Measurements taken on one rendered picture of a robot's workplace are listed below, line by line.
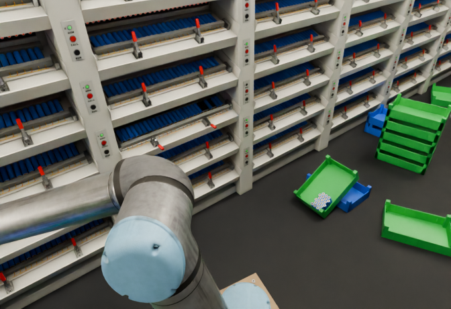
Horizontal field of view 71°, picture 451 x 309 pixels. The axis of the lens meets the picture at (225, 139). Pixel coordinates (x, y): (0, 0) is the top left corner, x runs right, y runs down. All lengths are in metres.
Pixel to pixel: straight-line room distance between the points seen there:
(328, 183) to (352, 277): 0.53
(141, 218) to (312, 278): 1.21
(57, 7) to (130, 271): 0.84
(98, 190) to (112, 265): 0.20
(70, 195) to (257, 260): 1.11
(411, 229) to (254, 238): 0.81
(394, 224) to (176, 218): 1.56
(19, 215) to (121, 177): 0.25
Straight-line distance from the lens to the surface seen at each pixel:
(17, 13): 1.14
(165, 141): 1.42
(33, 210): 0.74
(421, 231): 1.95
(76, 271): 1.71
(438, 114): 2.34
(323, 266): 1.64
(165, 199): 0.50
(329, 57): 2.02
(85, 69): 1.17
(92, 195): 0.65
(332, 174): 1.94
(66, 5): 1.13
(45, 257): 1.63
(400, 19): 2.57
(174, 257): 0.46
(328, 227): 1.80
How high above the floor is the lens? 1.31
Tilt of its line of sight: 33 degrees down
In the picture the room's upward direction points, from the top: 2 degrees counter-clockwise
